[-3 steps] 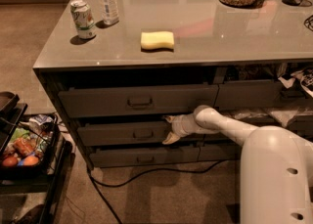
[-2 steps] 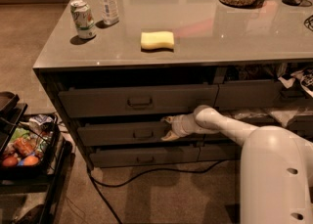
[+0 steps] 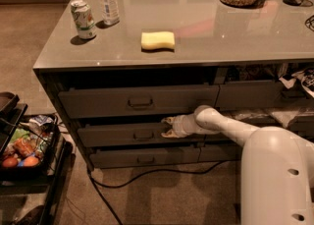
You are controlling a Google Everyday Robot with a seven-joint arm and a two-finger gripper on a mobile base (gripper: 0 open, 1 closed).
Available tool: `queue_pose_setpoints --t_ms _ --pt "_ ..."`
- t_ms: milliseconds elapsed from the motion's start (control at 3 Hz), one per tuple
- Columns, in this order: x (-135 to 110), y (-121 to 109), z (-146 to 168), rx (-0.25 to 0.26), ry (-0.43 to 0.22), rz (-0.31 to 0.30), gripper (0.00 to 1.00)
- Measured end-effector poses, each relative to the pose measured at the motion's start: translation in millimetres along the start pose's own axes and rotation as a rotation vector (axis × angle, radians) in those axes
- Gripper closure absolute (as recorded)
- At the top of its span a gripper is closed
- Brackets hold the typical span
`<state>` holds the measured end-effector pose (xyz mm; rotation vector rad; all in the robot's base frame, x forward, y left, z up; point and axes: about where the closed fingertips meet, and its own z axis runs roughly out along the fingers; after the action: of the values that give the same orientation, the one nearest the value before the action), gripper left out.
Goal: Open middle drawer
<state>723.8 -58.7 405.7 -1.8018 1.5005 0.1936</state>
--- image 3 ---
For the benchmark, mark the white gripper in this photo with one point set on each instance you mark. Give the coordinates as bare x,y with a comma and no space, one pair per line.
177,126

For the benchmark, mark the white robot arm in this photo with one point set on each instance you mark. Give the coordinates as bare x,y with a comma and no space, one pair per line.
277,166

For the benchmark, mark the grey counter cabinet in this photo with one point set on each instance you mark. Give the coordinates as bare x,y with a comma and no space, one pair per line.
214,44

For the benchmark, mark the yellow sponge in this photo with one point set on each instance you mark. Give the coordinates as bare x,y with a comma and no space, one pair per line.
157,40

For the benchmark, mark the green white soda can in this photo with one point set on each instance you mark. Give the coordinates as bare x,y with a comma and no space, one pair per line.
83,19

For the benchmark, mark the black bin of snacks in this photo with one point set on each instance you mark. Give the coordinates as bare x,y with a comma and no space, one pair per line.
28,146

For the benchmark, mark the crumpled white paper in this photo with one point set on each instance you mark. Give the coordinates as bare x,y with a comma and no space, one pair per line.
304,77

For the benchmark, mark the dark tray on cart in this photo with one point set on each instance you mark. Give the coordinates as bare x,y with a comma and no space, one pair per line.
8,102

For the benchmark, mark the black cart frame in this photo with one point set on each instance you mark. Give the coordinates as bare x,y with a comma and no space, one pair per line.
33,201

